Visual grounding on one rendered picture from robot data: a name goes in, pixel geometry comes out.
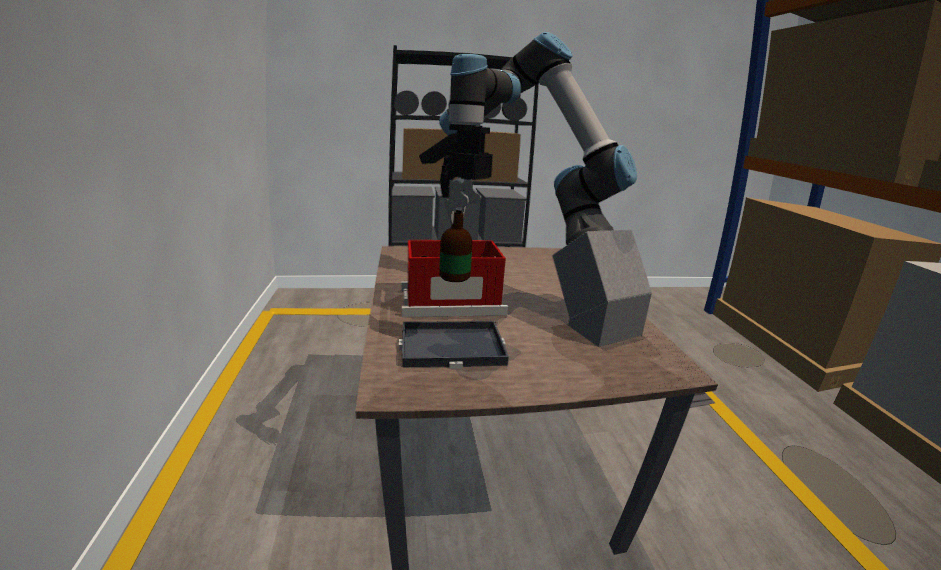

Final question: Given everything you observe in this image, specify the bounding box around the red crate with dividers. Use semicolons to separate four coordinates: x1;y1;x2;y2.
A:
408;240;504;306

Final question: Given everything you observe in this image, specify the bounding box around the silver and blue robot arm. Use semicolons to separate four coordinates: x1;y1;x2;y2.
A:
419;32;637;245

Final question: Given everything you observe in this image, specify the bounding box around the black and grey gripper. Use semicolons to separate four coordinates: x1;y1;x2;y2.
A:
440;124;493;224

